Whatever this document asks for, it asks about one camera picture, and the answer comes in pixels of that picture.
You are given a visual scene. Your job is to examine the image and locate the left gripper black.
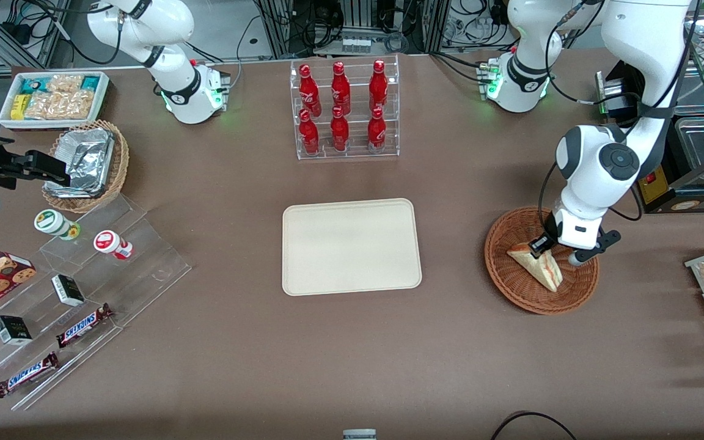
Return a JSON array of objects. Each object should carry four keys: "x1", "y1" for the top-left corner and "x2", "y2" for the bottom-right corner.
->
[{"x1": 529, "y1": 211, "x2": 622, "y2": 257}]

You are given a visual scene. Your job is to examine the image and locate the triangular sandwich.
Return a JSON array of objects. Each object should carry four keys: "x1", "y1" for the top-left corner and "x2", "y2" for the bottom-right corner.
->
[{"x1": 507, "y1": 243, "x2": 563, "y2": 292}]

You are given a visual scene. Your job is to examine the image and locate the brown wicker basket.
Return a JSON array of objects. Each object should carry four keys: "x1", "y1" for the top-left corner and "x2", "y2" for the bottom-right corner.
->
[{"x1": 484, "y1": 207, "x2": 600, "y2": 315}]

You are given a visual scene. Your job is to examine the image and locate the light wicker basket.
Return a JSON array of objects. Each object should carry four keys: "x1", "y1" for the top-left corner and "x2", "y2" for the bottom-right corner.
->
[{"x1": 42, "y1": 120, "x2": 130, "y2": 213}]

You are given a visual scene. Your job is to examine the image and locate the beige plastic tray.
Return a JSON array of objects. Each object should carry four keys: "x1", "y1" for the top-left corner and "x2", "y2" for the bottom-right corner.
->
[{"x1": 282, "y1": 198, "x2": 422, "y2": 297}]

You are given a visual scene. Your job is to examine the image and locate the silver foil package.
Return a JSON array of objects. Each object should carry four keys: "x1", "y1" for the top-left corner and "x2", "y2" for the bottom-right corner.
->
[
  {"x1": 56, "y1": 127, "x2": 114, "y2": 161},
  {"x1": 45, "y1": 144, "x2": 110, "y2": 198}
]

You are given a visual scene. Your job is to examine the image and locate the green capped yogurt bottle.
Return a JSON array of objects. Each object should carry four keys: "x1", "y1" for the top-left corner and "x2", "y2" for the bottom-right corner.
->
[{"x1": 34, "y1": 209, "x2": 81, "y2": 241}]

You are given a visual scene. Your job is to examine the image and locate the clear bag of crackers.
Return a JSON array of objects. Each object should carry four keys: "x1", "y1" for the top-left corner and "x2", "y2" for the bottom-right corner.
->
[
  {"x1": 25, "y1": 90, "x2": 95, "y2": 120},
  {"x1": 46, "y1": 75, "x2": 84, "y2": 94}
]

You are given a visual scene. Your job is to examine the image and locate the white rectangular snack bin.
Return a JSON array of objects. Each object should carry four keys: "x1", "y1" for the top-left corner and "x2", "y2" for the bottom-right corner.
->
[{"x1": 0, "y1": 71, "x2": 110, "y2": 131}]

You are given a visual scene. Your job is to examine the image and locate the red capped yogurt bottle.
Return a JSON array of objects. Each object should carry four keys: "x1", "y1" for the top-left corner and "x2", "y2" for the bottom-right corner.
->
[{"x1": 93, "y1": 230, "x2": 134, "y2": 260}]

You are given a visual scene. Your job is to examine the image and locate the small black box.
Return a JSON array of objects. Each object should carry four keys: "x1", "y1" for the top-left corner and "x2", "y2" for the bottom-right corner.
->
[
  {"x1": 51, "y1": 274, "x2": 86, "y2": 307},
  {"x1": 0, "y1": 315, "x2": 33, "y2": 346}
]

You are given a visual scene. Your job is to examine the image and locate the clear acrylic stepped stand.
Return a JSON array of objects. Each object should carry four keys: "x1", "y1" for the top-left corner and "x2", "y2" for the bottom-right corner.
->
[{"x1": 0, "y1": 194, "x2": 193, "y2": 411}]

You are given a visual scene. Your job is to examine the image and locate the snickers chocolate bar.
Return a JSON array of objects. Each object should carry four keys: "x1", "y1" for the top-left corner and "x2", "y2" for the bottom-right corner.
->
[
  {"x1": 56, "y1": 303, "x2": 114, "y2": 349},
  {"x1": 0, "y1": 351, "x2": 59, "y2": 398}
]

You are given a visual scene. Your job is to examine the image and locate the red cola bottle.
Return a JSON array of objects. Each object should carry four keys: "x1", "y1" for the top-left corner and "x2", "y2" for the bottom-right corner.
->
[
  {"x1": 298, "y1": 64, "x2": 322, "y2": 117},
  {"x1": 368, "y1": 59, "x2": 388, "y2": 112},
  {"x1": 331, "y1": 61, "x2": 351, "y2": 116},
  {"x1": 330, "y1": 106, "x2": 350, "y2": 152},
  {"x1": 299, "y1": 109, "x2": 320, "y2": 155},
  {"x1": 367, "y1": 107, "x2": 387, "y2": 153}
]

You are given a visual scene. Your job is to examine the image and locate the clear acrylic bottle rack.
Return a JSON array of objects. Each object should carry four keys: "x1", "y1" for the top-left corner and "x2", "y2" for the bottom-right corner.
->
[{"x1": 290, "y1": 55, "x2": 400, "y2": 161}]

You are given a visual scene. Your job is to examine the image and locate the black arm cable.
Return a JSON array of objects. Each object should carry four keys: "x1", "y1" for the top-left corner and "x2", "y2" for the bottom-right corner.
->
[{"x1": 538, "y1": 0, "x2": 695, "y2": 245}]

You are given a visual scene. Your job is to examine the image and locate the black floor cable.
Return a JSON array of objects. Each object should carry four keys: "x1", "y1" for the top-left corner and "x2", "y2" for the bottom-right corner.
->
[{"x1": 489, "y1": 411, "x2": 579, "y2": 440}]

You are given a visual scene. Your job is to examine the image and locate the aluminium frame rack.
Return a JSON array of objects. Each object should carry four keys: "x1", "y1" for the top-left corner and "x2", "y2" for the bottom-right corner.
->
[{"x1": 257, "y1": 0, "x2": 450, "y2": 60}]

